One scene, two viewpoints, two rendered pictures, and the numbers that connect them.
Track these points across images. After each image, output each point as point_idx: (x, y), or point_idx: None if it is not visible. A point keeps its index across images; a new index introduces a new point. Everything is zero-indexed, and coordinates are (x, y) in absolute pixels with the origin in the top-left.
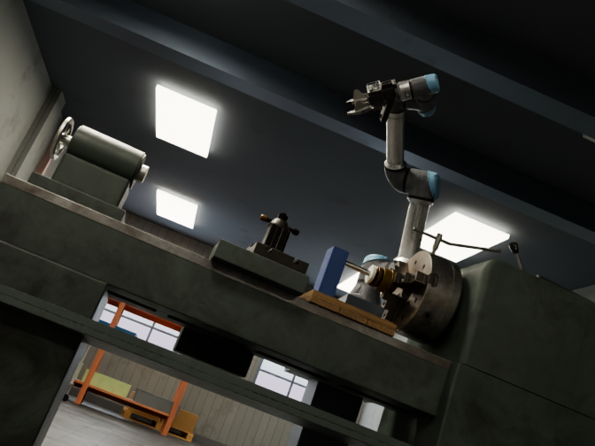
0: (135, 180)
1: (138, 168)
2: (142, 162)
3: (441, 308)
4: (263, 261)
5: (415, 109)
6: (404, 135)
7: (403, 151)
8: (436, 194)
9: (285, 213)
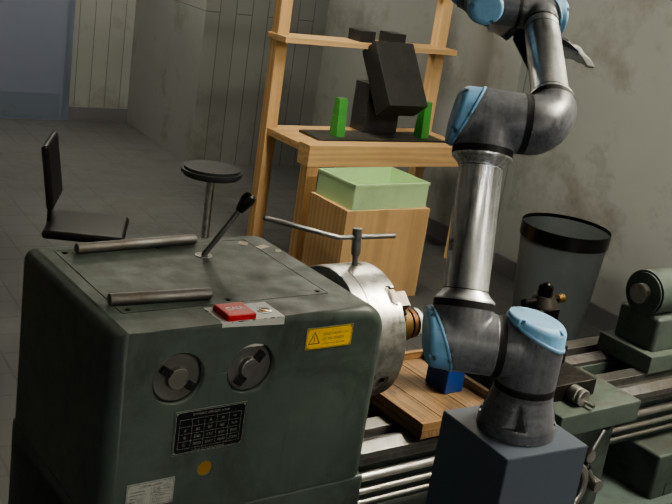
0: (656, 304)
1: (627, 288)
2: (643, 280)
3: None
4: None
5: (494, 24)
6: (528, 55)
7: (529, 80)
8: (446, 133)
9: (543, 282)
